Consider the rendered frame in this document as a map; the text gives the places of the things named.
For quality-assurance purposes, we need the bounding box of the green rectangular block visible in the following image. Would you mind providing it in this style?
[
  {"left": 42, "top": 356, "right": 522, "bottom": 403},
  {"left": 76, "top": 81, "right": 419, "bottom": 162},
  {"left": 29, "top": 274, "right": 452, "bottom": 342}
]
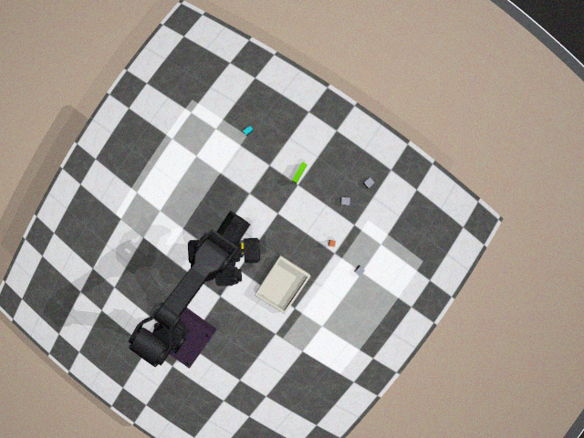
[{"left": 292, "top": 162, "right": 308, "bottom": 183}]

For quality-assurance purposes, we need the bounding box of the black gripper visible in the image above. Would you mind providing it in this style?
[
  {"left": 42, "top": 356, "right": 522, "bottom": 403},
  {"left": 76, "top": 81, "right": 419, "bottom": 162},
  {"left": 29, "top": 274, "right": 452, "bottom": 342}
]
[{"left": 188, "top": 238, "right": 260, "bottom": 263}]

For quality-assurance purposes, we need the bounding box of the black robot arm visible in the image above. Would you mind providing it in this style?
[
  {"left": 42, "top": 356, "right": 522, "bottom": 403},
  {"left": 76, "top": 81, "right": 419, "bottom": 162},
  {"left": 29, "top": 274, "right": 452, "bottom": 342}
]
[{"left": 129, "top": 211, "right": 250, "bottom": 367}]

